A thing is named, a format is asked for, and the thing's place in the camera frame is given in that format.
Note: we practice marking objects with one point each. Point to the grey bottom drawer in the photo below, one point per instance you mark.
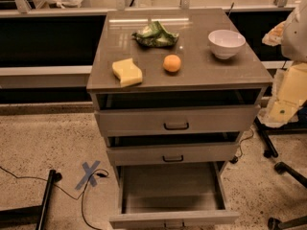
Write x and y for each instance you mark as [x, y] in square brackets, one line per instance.
[171, 196]

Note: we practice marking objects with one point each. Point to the grey drawer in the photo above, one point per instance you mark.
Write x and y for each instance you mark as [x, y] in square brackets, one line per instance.
[171, 196]
[174, 148]
[156, 121]

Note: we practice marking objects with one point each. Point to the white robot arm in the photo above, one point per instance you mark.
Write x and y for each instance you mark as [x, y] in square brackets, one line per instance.
[289, 88]

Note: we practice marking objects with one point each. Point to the grey top drawer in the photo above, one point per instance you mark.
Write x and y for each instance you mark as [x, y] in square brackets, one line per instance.
[156, 121]

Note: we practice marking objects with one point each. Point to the grey drawer cabinet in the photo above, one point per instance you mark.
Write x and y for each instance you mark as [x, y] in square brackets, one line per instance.
[202, 80]

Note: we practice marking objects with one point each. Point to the grey middle drawer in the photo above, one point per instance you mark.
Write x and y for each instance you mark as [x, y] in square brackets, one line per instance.
[174, 148]

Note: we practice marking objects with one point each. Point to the yellow sponge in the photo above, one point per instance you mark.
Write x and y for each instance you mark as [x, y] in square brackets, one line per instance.
[127, 72]

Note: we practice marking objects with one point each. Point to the orange fruit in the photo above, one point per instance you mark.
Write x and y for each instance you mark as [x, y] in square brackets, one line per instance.
[172, 63]

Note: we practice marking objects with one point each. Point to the green crumpled chip bag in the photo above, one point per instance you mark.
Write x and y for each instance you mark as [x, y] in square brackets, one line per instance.
[155, 35]

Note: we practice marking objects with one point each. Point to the white bowl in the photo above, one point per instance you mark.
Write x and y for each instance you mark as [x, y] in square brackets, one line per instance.
[225, 44]

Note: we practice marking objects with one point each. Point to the black chair leg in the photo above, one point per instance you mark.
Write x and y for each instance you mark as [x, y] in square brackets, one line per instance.
[282, 167]
[277, 224]

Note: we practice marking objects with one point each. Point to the black stand leg right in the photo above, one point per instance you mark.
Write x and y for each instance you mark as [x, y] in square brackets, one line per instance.
[264, 132]

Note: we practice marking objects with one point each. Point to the black stand leg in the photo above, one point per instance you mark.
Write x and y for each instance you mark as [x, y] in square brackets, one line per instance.
[36, 215]
[264, 132]

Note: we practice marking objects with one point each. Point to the black stand leg left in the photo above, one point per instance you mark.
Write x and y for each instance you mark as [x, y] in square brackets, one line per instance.
[36, 215]

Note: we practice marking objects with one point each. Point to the black chair leg lower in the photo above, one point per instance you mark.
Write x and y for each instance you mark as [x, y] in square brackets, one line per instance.
[277, 224]

